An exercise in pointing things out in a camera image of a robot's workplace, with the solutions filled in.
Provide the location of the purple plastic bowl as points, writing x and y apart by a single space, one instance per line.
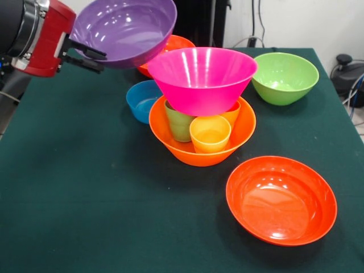
122 31

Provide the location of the yellow plastic cup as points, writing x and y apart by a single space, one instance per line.
210 139

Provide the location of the dark green table cloth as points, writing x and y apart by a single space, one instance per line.
113 199

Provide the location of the pink plastic bowl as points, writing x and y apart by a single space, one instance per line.
202 85

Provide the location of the green plastic cup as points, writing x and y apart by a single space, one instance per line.
179 125

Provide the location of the blue plastic bowl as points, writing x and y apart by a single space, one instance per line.
139 99

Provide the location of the orange plastic cup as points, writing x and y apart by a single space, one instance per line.
231 115

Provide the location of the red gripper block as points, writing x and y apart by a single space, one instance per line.
49 45

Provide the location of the orange plastic bowl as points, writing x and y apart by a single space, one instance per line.
244 125

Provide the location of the red plastic bowl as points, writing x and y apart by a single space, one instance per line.
179 42
278 204

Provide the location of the black computer tower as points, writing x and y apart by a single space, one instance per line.
3 72

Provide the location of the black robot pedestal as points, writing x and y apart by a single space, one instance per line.
199 22

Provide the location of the green plastic bowl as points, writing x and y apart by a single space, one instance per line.
284 82

